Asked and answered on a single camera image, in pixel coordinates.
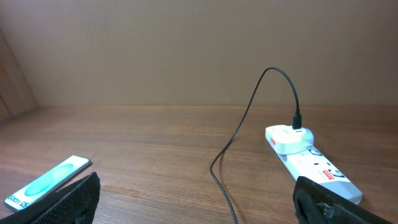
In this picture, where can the white power strip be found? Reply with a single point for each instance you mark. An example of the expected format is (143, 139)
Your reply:
(312, 164)

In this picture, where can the white charger plug adapter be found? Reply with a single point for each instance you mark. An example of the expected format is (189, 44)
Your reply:
(286, 140)

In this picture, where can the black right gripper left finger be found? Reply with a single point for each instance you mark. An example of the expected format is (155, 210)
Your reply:
(74, 204)

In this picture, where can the Galaxy smartphone cyan screen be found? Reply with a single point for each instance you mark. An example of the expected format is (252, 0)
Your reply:
(46, 183)

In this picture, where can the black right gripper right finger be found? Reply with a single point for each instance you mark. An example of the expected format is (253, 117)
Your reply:
(315, 204)

